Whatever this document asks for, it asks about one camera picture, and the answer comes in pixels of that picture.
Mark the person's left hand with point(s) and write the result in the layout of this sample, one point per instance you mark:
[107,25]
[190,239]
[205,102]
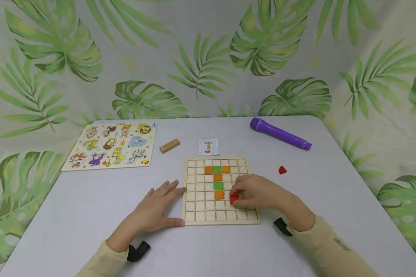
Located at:
[154,211]

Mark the person's right hand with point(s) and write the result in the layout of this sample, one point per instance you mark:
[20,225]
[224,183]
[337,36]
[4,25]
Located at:
[267,194]

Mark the person's left ring finger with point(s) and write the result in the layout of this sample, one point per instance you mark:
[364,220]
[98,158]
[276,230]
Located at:
[161,189]

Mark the person's left little finger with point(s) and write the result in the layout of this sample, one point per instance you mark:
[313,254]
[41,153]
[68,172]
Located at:
[150,195]

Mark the person's left index finger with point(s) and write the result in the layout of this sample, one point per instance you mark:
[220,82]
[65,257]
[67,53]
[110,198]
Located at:
[178,194]

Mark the person's left middle finger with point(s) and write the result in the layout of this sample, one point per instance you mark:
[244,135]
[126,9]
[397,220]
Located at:
[170,189]

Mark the person's right fingers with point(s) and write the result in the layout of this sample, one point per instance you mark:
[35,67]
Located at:
[242,184]

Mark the person's right thumb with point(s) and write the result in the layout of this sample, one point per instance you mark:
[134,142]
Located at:
[244,205]

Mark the person's left thumb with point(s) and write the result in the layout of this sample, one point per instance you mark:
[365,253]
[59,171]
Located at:
[175,222]

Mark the red square tile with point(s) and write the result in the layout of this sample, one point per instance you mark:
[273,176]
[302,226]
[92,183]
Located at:
[233,199]

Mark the wooden grid board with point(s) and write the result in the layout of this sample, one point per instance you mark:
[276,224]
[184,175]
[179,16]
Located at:
[202,207]

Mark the person's right forearm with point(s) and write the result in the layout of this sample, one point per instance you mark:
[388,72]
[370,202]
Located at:
[326,246]

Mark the orange square tile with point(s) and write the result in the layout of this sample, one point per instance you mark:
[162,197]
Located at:
[219,194]
[217,177]
[208,169]
[225,169]

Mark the green square tile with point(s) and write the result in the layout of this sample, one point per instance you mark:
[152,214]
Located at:
[217,169]
[218,186]

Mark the small red piece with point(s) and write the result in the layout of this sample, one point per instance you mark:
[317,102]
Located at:
[282,170]

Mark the black wrist band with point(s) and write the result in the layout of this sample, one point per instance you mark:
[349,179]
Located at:
[137,251]
[282,226]

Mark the small wooden block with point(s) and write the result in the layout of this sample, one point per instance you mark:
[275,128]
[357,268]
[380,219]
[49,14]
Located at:
[169,146]

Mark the small pattern card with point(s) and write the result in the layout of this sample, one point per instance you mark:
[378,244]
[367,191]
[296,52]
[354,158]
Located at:
[208,147]

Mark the purple cylinder torch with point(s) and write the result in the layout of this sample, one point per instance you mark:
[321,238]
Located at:
[280,134]

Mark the wooden animal puzzle board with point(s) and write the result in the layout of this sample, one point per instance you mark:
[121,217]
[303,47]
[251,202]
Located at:
[111,146]

